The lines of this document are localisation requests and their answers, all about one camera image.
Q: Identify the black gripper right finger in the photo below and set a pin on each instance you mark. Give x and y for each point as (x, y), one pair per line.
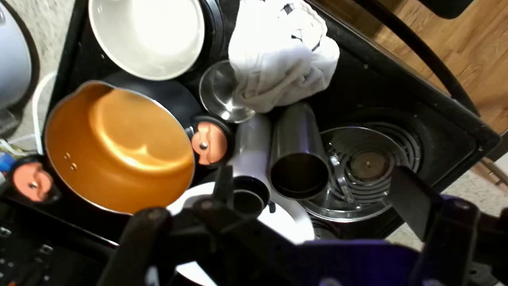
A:
(418, 204)

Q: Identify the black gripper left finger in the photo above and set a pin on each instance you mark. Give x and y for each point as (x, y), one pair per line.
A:
(224, 185)

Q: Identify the dark pot with copper interior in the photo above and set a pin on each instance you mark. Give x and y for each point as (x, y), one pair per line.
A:
(116, 149)

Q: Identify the electric coil burner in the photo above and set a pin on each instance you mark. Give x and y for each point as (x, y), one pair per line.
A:
(413, 145)

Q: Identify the wide white bowl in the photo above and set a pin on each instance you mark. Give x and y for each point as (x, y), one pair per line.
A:
(286, 217)

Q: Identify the stainless steel thermos tumbler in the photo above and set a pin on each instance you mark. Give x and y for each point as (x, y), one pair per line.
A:
(294, 133)

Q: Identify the black electric stove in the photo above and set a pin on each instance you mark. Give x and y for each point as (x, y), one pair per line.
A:
(370, 85)

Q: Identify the white crumpled cloth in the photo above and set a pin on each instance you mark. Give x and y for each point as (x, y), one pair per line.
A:
(280, 53)

